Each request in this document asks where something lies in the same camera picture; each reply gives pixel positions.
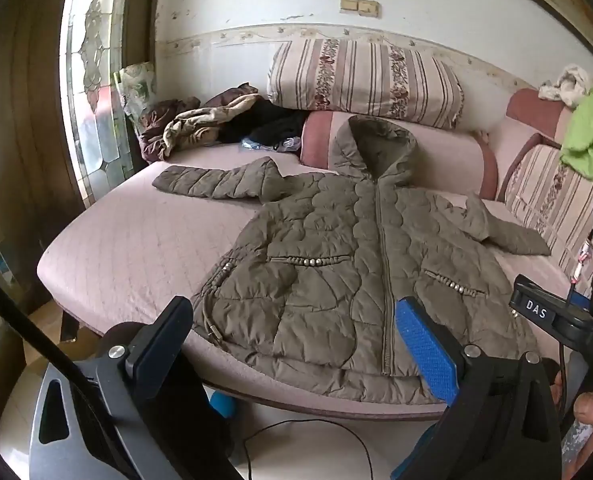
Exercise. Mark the clear plastic bag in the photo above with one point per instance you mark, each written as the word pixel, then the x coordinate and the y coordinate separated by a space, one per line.
pixel 286 144

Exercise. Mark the brown and beige blanket pile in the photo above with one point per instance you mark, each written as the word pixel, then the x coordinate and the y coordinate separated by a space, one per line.
pixel 191 127

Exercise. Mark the beige wall switch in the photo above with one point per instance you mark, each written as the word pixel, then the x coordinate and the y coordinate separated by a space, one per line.
pixel 349 4
pixel 370 7

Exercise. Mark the green cloth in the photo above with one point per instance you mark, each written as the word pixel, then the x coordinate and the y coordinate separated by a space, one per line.
pixel 591 135

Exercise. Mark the black clothing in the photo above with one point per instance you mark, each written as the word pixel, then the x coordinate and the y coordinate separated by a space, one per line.
pixel 276 127

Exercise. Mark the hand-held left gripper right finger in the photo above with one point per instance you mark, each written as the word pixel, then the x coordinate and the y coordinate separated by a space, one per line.
pixel 426 350

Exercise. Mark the olive quilted hooded jacket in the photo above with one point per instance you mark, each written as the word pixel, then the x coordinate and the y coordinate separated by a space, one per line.
pixel 326 260

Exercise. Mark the bed with pink quilted cover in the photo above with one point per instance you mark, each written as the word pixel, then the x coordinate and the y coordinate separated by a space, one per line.
pixel 126 250

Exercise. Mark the large striped floral pillow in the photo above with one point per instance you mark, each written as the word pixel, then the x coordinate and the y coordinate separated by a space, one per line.
pixel 366 80

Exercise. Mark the stained glass window panel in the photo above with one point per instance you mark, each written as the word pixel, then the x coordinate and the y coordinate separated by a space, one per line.
pixel 89 85

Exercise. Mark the striped floral seat cushion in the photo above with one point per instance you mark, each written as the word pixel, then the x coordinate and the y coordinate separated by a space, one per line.
pixel 541 190

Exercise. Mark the cream crumpled cloth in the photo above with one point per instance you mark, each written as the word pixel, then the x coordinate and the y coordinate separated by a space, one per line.
pixel 568 85

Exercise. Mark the pink bolster cushion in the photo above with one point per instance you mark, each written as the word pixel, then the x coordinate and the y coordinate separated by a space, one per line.
pixel 456 160

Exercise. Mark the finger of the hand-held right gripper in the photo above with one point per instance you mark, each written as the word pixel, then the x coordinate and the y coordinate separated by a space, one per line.
pixel 536 307

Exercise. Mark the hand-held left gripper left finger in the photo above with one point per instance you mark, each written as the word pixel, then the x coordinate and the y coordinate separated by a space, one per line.
pixel 159 345

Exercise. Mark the blue ball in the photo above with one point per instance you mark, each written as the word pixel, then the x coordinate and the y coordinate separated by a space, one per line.
pixel 224 405

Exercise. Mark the green floral cushion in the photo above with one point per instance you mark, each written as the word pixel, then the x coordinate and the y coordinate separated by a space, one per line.
pixel 139 87

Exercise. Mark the dark pink cushion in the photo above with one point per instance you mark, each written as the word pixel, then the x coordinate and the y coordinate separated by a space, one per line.
pixel 536 115

